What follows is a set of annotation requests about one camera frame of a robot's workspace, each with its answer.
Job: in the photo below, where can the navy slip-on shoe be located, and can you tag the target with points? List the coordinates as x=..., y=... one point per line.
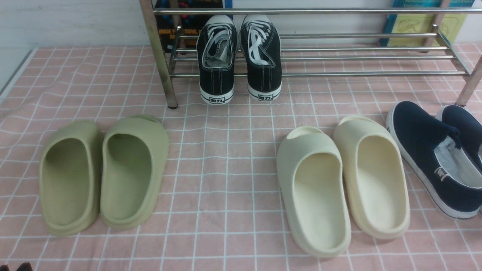
x=456, y=169
x=410, y=125

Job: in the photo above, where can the silver metal shoe rack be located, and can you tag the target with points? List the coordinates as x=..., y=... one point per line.
x=436, y=46

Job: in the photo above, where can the dark book behind rack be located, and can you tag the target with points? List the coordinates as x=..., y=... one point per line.
x=191, y=24

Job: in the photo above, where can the left cream foam slide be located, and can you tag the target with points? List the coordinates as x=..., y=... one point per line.
x=309, y=170

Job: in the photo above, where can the cream foam slide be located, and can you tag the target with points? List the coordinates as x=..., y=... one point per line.
x=309, y=170
x=374, y=177

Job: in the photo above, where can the right black canvas sneaker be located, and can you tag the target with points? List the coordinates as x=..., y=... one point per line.
x=261, y=47

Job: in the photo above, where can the black canvas sneaker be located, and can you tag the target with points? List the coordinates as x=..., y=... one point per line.
x=261, y=47
x=217, y=46

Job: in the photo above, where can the left black canvas sneaker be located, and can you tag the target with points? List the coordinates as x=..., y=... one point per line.
x=217, y=46

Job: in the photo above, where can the right olive green slide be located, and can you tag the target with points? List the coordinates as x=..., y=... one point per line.
x=134, y=153

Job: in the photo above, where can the olive green slide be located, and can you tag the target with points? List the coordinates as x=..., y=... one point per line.
x=70, y=178
x=134, y=153

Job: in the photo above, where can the right cream foam slide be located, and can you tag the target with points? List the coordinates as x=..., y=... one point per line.
x=374, y=177

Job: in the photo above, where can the left olive green slide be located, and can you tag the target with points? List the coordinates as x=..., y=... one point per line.
x=70, y=178

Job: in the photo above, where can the yellow blue book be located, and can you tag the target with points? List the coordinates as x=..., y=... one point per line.
x=418, y=23

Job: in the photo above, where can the dark object bottom left corner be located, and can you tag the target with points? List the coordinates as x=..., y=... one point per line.
x=26, y=266

